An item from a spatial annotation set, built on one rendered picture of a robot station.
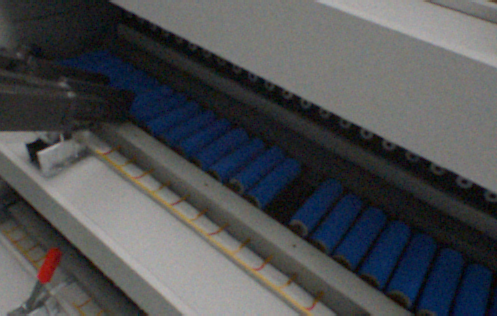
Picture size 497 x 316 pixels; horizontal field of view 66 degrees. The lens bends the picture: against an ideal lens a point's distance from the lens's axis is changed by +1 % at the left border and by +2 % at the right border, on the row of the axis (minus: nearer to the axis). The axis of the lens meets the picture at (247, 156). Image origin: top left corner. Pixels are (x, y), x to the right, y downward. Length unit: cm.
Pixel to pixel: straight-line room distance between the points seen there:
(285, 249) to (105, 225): 13
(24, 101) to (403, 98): 20
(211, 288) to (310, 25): 18
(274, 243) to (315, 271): 3
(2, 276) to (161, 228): 27
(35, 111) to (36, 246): 30
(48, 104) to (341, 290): 21
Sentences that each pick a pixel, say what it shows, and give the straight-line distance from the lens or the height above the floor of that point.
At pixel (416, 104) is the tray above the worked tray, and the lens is 17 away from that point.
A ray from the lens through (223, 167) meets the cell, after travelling 32.
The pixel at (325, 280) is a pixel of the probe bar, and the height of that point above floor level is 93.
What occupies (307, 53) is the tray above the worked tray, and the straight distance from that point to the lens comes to 18.
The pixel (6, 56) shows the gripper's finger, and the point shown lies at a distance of 32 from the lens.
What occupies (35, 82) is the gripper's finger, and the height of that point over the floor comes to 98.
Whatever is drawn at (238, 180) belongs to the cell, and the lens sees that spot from 31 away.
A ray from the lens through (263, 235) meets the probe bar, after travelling 27.
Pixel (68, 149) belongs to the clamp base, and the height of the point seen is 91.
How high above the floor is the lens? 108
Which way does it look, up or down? 24 degrees down
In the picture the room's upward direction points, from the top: 21 degrees clockwise
